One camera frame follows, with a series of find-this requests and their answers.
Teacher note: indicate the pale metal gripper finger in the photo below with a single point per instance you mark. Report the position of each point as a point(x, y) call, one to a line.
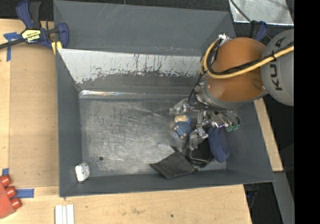
point(193, 142)
point(201, 133)

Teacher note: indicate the blue toy figure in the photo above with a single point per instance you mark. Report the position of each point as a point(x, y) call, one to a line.
point(182, 128)

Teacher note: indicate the dark blue cylinder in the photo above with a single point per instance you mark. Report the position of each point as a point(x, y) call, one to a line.
point(219, 146)

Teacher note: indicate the black flat pouch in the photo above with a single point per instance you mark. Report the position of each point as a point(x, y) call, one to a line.
point(173, 165)

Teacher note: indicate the clear glass thing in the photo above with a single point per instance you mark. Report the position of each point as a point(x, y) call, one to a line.
point(178, 109)

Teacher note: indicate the grey metal bin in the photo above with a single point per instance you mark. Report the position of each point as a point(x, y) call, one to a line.
point(130, 123)

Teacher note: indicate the small white crumpled object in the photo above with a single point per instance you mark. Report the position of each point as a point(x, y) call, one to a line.
point(82, 171)

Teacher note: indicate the black box with metal frame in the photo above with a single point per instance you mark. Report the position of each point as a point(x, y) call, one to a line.
point(201, 158)

